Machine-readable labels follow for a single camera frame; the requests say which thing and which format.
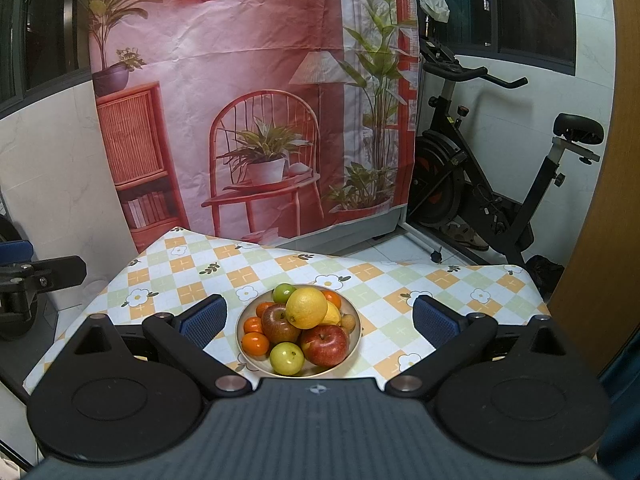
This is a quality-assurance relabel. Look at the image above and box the red apple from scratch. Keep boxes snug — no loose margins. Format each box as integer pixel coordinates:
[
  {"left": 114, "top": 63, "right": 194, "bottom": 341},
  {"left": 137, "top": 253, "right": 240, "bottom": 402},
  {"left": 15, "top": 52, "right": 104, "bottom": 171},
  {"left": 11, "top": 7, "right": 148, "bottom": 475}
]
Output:
[
  {"left": 300, "top": 324, "right": 350, "bottom": 367},
  {"left": 261, "top": 304, "right": 302, "bottom": 345}
]

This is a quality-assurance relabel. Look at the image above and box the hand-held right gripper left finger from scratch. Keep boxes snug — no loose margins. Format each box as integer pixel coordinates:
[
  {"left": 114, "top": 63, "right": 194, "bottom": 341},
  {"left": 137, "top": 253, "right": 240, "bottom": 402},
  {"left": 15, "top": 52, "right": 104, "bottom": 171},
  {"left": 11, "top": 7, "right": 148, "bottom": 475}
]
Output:
[{"left": 72, "top": 294, "right": 252, "bottom": 402}]

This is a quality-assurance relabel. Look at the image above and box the wooden door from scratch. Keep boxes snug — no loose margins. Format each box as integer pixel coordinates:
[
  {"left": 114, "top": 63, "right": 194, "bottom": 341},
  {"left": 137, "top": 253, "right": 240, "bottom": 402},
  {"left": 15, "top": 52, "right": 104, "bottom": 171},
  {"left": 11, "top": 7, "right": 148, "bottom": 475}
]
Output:
[{"left": 547, "top": 0, "right": 640, "bottom": 376}]

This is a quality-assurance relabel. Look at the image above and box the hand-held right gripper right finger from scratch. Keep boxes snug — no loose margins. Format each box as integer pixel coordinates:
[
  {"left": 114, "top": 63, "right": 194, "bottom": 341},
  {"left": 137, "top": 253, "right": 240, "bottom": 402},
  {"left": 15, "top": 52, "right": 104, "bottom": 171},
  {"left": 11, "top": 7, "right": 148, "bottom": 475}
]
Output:
[{"left": 388, "top": 295, "right": 569, "bottom": 402}]

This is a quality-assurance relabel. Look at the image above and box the checkered floral tablecloth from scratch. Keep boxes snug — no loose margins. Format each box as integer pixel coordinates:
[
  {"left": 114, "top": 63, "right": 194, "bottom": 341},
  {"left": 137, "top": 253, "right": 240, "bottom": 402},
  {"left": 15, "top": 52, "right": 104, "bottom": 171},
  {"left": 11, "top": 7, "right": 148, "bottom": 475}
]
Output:
[{"left": 22, "top": 227, "right": 553, "bottom": 396}]

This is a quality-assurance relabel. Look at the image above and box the brown sandal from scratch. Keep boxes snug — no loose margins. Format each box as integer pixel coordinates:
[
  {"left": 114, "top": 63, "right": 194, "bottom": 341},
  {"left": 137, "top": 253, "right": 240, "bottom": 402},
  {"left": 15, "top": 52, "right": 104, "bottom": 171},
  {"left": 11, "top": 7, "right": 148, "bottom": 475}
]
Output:
[
  {"left": 460, "top": 232, "right": 492, "bottom": 252},
  {"left": 442, "top": 220, "right": 473, "bottom": 243}
]

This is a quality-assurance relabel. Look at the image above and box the black exercise bike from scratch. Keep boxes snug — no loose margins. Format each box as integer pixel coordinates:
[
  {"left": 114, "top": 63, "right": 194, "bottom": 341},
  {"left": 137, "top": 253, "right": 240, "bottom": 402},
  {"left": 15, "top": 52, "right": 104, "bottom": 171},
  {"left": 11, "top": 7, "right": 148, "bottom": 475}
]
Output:
[{"left": 410, "top": 10, "right": 606, "bottom": 266}]

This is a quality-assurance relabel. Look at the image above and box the beige round plate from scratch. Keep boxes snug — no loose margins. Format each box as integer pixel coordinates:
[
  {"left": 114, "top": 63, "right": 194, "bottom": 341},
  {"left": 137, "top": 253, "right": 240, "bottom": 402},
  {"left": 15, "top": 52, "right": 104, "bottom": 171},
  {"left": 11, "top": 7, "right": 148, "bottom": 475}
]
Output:
[{"left": 235, "top": 284, "right": 362, "bottom": 379}]

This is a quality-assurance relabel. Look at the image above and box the dark blue cloth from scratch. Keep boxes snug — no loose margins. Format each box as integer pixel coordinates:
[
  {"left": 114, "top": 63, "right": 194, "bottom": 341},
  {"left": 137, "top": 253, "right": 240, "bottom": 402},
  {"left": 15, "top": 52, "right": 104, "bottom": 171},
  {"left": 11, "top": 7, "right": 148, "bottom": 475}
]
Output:
[{"left": 597, "top": 345, "right": 640, "bottom": 480}]

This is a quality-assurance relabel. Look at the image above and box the dark glass window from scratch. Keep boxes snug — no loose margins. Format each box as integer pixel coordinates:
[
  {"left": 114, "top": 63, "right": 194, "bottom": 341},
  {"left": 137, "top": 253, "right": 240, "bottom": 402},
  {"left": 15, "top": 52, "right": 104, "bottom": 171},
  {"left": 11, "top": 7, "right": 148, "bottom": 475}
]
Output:
[
  {"left": 0, "top": 0, "right": 93, "bottom": 116},
  {"left": 415, "top": 0, "right": 578, "bottom": 78}
]

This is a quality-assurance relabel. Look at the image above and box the white cloth cap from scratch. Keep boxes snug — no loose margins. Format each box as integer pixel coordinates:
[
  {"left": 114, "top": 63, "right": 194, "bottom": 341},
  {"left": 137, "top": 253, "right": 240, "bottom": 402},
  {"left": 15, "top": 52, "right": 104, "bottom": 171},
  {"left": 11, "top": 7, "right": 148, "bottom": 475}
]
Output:
[{"left": 419, "top": 0, "right": 451, "bottom": 24}]

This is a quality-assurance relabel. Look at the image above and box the printed red backdrop cloth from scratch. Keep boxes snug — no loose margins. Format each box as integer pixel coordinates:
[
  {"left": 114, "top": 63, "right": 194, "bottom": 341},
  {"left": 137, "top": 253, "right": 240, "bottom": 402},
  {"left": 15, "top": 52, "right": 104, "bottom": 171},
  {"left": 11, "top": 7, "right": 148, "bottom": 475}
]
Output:
[{"left": 89, "top": 0, "right": 420, "bottom": 256}]

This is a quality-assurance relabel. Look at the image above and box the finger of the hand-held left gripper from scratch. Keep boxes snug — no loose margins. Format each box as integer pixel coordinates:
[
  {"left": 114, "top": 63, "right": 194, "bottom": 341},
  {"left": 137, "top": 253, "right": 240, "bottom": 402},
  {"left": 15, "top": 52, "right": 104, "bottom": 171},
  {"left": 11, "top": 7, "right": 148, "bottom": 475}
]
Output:
[
  {"left": 0, "top": 255, "right": 89, "bottom": 295},
  {"left": 0, "top": 240, "right": 33, "bottom": 264}
]

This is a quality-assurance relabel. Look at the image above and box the black bag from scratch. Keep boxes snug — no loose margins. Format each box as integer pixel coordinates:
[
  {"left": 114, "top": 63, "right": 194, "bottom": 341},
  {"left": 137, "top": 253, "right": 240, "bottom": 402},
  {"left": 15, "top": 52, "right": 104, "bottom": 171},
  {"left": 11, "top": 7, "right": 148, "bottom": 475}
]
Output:
[{"left": 525, "top": 255, "right": 566, "bottom": 301}]

